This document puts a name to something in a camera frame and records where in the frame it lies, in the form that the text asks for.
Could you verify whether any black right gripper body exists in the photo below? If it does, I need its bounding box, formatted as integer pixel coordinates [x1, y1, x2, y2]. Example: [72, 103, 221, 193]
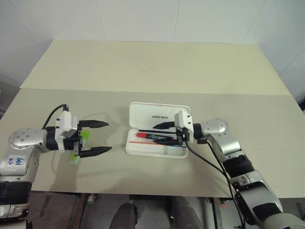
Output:
[175, 126, 191, 146]

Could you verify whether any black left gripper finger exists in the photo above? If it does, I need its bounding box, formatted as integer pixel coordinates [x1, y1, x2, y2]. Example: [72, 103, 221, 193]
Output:
[80, 146, 113, 159]
[79, 120, 110, 130]

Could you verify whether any thin black pen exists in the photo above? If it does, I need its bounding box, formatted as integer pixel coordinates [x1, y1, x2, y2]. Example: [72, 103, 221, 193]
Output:
[138, 129, 177, 135]

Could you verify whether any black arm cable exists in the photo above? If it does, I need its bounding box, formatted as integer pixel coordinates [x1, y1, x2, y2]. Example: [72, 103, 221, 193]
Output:
[183, 128, 247, 229]
[43, 104, 70, 131]

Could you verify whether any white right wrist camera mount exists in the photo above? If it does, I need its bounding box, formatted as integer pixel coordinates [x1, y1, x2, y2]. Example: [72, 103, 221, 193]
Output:
[173, 109, 194, 142]

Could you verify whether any dark rounded shape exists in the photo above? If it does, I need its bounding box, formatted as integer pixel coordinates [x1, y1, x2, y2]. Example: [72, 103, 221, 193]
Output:
[113, 202, 139, 229]

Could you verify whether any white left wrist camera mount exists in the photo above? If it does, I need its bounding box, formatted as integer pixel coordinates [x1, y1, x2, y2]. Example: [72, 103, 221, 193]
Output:
[54, 110, 80, 152]

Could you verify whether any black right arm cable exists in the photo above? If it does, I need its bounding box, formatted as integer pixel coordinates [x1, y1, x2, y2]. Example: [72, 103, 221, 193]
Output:
[183, 128, 247, 229]

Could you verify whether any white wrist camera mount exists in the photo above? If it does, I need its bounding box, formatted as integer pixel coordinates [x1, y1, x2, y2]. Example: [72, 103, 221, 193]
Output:
[173, 109, 194, 142]
[54, 110, 80, 152]

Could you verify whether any white plastic pencil case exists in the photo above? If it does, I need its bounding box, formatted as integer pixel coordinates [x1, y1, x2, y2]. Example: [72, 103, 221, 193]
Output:
[125, 102, 192, 159]

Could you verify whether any green marker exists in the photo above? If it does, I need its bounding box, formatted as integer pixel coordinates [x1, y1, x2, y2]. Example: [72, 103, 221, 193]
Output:
[69, 129, 92, 165]

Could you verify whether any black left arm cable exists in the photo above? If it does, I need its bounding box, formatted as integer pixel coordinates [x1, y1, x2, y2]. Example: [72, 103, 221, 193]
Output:
[43, 104, 70, 131]

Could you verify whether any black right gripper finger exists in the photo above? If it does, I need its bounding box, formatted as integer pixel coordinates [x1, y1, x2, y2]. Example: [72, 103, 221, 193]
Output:
[152, 137, 178, 145]
[152, 121, 176, 130]

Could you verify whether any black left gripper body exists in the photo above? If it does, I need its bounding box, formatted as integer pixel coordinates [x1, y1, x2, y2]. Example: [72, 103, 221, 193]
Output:
[62, 121, 84, 158]

